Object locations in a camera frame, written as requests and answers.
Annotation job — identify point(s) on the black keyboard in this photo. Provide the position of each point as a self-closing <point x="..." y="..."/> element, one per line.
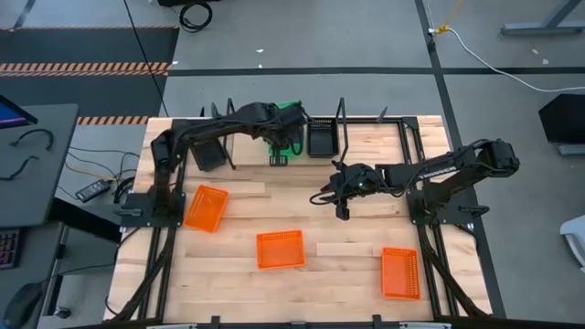
<point x="9" y="249"/>

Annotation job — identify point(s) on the black remote control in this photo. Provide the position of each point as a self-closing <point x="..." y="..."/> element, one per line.
<point x="92" y="190"/>

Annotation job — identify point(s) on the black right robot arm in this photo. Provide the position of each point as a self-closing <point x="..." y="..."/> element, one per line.
<point x="425" y="172"/>

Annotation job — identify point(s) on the laptop screen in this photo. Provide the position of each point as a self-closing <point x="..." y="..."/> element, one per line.
<point x="13" y="114"/>

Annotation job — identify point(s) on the black plastic slotted basket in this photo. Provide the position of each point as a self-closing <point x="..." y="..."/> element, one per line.
<point x="209" y="155"/>
<point x="322" y="141"/>

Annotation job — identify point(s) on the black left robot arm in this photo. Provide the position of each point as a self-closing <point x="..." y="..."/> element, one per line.
<point x="201" y="129"/>

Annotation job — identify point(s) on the grey desk leg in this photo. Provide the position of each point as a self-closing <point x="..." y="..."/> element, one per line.
<point x="539" y="28"/>

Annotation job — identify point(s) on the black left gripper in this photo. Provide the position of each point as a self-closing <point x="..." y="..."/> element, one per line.
<point x="283" y="137"/>

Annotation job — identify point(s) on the grey desk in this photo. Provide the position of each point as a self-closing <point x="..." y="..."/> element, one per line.
<point x="41" y="192"/>

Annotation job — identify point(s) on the black hazard-striped floor mat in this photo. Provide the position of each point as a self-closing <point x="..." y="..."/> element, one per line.
<point x="91" y="48"/>

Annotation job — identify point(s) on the black flat panel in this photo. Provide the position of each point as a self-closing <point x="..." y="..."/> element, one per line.
<point x="564" y="119"/>

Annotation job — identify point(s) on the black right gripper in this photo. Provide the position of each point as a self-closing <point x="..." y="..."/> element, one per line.
<point x="354" y="180"/>

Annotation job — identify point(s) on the green plastic slotted basket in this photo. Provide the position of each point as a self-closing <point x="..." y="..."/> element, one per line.
<point x="298" y="147"/>
<point x="289" y="104"/>

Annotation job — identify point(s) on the orange plastic slotted basket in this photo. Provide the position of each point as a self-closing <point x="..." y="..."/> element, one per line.
<point x="400" y="273"/>
<point x="205" y="208"/>
<point x="280" y="250"/>

